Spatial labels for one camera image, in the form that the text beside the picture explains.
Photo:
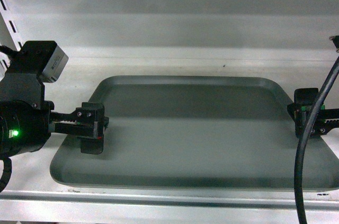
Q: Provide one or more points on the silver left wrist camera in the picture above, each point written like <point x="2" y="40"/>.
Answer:
<point x="45" y="59"/>

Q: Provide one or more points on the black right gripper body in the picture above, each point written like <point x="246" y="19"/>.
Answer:
<point x="326" y="120"/>

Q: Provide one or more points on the silver grey serving tray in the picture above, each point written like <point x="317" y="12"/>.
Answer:
<point x="223" y="132"/>

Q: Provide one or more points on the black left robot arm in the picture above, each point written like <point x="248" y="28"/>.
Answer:
<point x="5" y="171"/>

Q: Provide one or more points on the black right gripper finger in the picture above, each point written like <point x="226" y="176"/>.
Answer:
<point x="305" y="96"/>

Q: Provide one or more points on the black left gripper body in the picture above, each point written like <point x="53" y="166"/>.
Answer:
<point x="26" y="118"/>

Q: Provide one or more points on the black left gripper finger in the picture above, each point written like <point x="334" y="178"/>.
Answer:
<point x="91" y="136"/>
<point x="89" y="116"/>

